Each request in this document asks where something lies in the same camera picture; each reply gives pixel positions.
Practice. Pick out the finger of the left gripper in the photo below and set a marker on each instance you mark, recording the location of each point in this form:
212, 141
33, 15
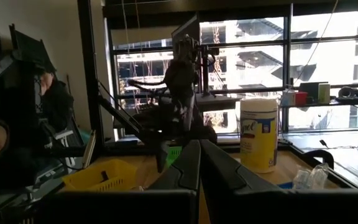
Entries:
160, 152
166, 152

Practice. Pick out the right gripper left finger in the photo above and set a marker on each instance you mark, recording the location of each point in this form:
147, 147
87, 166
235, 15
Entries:
166, 205

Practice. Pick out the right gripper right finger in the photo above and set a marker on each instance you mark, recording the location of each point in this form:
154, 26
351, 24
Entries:
244, 208

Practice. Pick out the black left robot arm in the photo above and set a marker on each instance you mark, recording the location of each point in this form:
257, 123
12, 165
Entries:
182, 77

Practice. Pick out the green plastic basket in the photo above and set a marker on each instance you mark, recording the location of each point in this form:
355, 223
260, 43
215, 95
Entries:
175, 154

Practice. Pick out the yellow disinfecting wipes canister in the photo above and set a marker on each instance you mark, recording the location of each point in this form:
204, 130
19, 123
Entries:
258, 140

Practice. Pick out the white printed booklet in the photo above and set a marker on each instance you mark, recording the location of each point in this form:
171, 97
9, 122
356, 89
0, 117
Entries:
89, 149

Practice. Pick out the yellow plastic basket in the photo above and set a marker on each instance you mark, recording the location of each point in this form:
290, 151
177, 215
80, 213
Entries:
85, 180

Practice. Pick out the dark grey monitor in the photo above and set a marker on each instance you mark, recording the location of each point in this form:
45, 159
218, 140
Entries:
191, 28

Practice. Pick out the grey cup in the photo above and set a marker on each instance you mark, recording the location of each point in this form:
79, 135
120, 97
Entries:
287, 98

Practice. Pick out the person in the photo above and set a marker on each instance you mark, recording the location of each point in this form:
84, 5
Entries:
59, 105

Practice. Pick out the red cup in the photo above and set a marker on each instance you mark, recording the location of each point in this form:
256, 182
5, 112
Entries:
301, 98

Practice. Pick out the black box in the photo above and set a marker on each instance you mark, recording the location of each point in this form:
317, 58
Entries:
311, 90

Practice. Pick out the green white box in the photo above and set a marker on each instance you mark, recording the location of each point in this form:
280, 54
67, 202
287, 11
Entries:
324, 92

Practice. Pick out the black headphones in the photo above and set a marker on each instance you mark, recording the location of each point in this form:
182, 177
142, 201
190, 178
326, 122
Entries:
350, 92

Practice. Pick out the black aluminium rig frame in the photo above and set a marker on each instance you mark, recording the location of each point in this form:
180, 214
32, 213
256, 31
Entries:
90, 77

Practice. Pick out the black window frame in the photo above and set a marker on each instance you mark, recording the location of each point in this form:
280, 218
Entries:
286, 62

